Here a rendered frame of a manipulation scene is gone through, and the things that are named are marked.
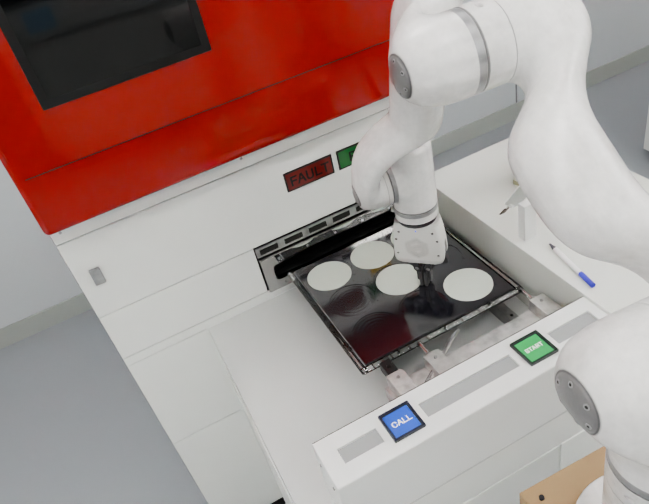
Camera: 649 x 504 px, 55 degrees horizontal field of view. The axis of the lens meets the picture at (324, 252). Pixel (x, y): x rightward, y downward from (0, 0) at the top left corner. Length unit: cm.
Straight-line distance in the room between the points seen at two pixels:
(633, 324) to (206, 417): 124
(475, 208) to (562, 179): 76
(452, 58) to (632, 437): 41
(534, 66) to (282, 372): 84
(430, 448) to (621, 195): 53
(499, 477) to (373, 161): 61
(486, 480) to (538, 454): 12
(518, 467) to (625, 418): 64
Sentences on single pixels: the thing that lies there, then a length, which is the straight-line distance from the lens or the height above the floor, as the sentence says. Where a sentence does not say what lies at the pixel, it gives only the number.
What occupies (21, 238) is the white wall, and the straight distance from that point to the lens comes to 298.
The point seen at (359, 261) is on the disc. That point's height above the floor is 90.
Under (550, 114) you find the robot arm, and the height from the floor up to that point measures 146.
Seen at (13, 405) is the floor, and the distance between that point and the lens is 295.
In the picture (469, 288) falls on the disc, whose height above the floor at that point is 90.
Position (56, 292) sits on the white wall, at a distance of 313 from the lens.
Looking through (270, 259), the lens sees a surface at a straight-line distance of 143.
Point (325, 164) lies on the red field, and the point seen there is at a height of 111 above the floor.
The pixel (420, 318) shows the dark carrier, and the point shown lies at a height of 90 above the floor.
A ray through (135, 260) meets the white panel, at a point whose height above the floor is 107.
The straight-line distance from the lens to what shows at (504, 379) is 107.
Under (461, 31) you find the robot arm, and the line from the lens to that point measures 72.
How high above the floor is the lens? 179
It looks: 37 degrees down
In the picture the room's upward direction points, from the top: 15 degrees counter-clockwise
